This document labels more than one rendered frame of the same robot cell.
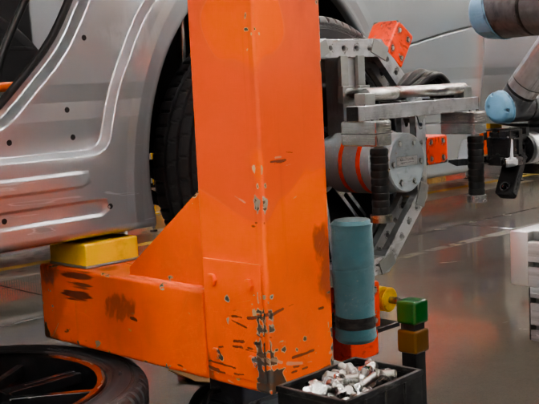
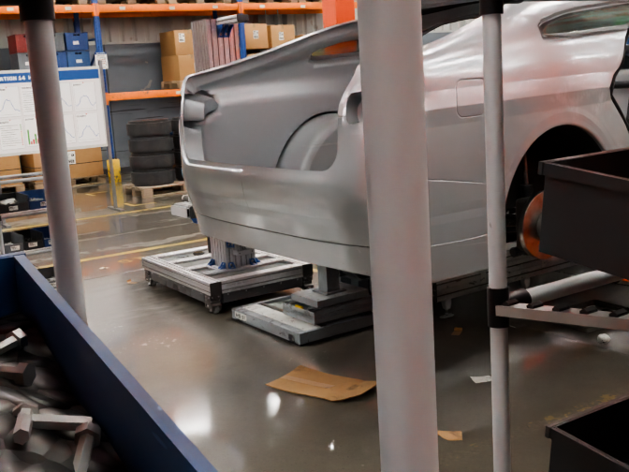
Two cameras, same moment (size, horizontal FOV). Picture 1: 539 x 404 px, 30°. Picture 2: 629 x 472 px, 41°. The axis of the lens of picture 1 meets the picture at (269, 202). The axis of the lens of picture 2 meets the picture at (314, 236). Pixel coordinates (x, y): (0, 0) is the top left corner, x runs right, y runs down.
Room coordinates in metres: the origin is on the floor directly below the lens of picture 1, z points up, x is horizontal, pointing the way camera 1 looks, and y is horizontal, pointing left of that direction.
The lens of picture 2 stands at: (7.62, 0.88, 1.60)
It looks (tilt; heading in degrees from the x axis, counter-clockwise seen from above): 11 degrees down; 191
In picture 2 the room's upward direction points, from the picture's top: 4 degrees counter-clockwise
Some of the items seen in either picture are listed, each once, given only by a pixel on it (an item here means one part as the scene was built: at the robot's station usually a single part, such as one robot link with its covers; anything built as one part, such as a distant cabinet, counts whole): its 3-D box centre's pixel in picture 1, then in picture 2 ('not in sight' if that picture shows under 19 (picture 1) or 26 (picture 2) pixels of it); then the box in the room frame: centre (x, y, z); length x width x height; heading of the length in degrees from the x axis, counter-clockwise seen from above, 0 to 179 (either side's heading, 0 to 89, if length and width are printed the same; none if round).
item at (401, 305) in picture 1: (411, 310); not in sight; (1.66, -0.23, 0.64); 0.04 x 0.04 x 0.04; 45
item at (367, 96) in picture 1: (354, 79); not in sight; (2.10, -0.19, 1.03); 0.19 x 0.18 x 0.11; 45
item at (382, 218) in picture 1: (379, 183); not in sight; (1.97, -0.22, 0.83); 0.04 x 0.04 x 0.16
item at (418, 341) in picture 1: (413, 339); not in sight; (1.66, -0.23, 0.59); 0.04 x 0.04 x 0.04; 45
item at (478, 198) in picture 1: (476, 167); not in sight; (2.21, -0.46, 0.83); 0.04 x 0.04 x 0.16
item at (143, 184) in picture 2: not in sight; (173, 154); (-4.67, -3.58, 0.55); 1.40 x 0.80 x 1.09; 135
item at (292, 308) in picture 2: not in sight; (329, 304); (2.38, -0.05, 0.13); 0.50 x 0.36 x 0.10; 135
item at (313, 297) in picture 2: not in sight; (328, 276); (2.38, -0.05, 0.32); 0.40 x 0.30 x 0.28; 135
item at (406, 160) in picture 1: (369, 161); not in sight; (2.21, -0.22, 0.85); 0.21 x 0.14 x 0.14; 45
